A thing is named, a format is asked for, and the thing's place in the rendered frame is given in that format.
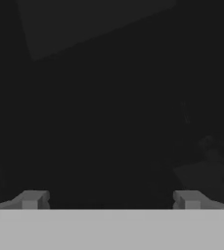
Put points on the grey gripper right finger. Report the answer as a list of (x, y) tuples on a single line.
[(191, 198)]

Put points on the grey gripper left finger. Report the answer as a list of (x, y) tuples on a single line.
[(32, 198)]

